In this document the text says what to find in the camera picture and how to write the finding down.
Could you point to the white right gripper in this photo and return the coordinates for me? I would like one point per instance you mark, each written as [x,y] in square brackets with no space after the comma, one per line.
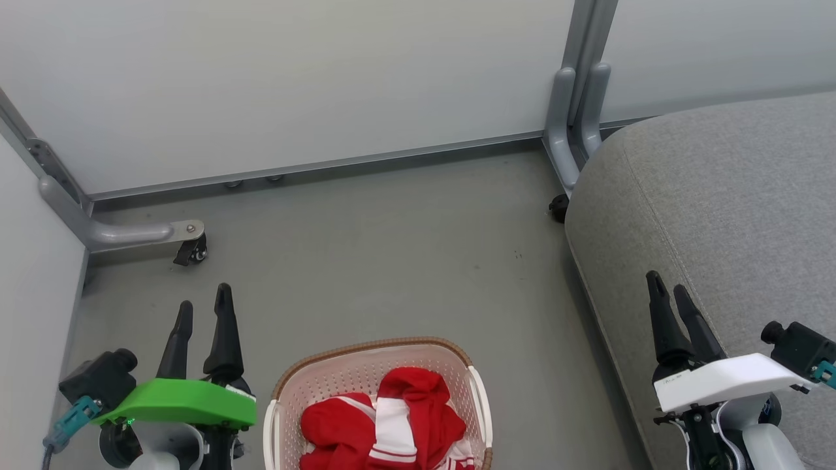
[718,382]

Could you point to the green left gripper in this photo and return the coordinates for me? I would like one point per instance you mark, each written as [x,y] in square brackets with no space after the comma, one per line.
[176,401]

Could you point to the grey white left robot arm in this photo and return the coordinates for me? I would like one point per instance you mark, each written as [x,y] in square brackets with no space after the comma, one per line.
[166,450]

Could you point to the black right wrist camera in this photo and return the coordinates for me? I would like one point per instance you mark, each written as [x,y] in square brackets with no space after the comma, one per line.
[800,349]

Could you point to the grey partition post with feet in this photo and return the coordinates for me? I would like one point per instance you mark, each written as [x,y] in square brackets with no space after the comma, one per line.
[567,117]

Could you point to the white perforated laundry basket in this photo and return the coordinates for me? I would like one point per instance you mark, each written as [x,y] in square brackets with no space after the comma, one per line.
[366,365]

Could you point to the long grey partition foot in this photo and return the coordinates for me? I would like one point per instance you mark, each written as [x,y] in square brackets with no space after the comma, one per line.
[124,233]

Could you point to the black caster wheel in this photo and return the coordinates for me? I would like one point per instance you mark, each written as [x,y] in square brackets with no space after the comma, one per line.
[559,207]
[192,251]

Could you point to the grey fabric sofa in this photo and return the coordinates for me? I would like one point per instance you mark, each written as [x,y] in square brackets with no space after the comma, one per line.
[731,209]

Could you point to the red and white garment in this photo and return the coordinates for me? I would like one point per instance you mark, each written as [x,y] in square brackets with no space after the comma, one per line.
[339,431]

